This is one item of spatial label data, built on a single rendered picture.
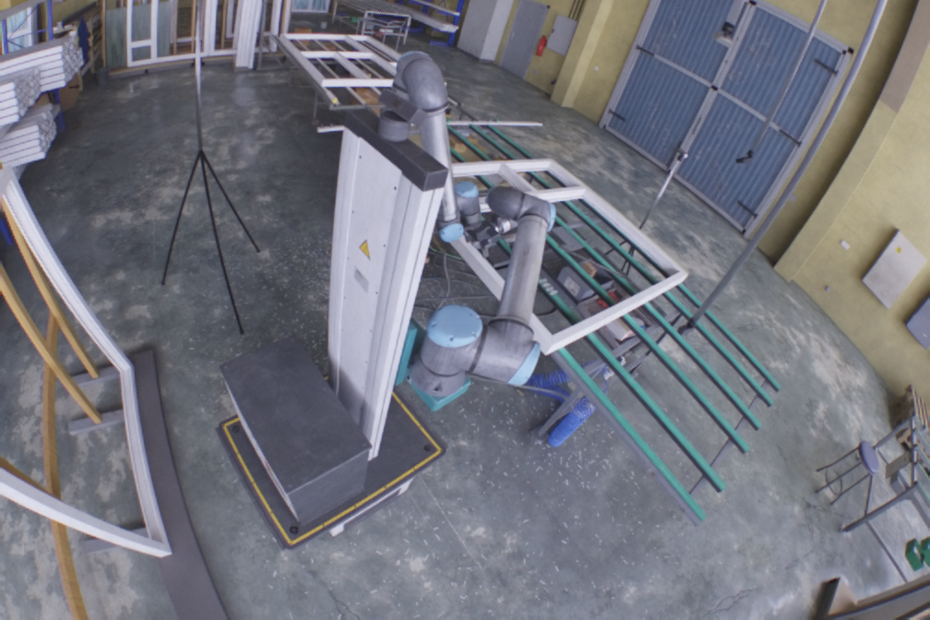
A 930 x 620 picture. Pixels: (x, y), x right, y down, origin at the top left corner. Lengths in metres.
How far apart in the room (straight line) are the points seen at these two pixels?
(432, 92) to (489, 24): 10.36
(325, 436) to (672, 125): 8.00
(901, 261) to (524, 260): 7.04
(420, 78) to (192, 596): 2.30
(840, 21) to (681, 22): 3.15
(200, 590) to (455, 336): 1.72
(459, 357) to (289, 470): 0.67
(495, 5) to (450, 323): 10.70
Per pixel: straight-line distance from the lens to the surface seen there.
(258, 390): 1.54
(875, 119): 7.46
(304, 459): 1.41
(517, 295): 1.29
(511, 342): 1.19
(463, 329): 1.15
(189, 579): 2.22
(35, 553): 2.76
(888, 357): 8.44
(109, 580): 2.47
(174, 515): 2.29
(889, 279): 7.82
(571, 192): 3.13
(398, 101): 0.90
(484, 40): 11.59
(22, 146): 4.93
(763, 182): 7.88
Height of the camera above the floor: 2.15
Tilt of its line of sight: 39 degrees down
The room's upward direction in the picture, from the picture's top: 20 degrees clockwise
